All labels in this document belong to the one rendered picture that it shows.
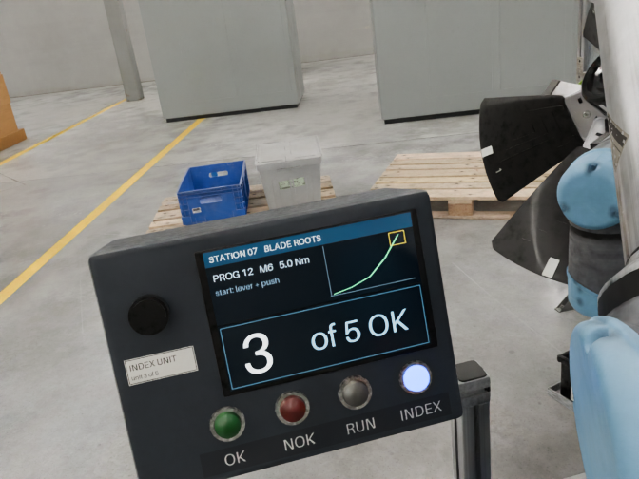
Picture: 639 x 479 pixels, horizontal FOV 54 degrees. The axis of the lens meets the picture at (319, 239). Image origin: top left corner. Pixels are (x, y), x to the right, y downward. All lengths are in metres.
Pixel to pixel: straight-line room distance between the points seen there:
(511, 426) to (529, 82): 4.93
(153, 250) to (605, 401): 0.31
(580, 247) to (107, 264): 0.50
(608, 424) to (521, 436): 1.91
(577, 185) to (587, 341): 0.40
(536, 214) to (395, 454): 1.20
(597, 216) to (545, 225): 0.41
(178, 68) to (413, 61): 3.22
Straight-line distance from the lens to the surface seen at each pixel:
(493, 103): 1.39
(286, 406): 0.48
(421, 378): 0.50
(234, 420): 0.48
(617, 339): 0.29
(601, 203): 0.69
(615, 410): 0.28
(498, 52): 6.63
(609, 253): 0.73
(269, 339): 0.47
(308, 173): 3.80
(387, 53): 6.49
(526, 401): 2.34
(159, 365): 0.48
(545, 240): 1.09
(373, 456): 2.12
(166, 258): 0.46
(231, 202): 3.85
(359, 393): 0.49
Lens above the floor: 1.41
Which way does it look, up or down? 22 degrees down
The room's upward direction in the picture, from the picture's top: 8 degrees counter-clockwise
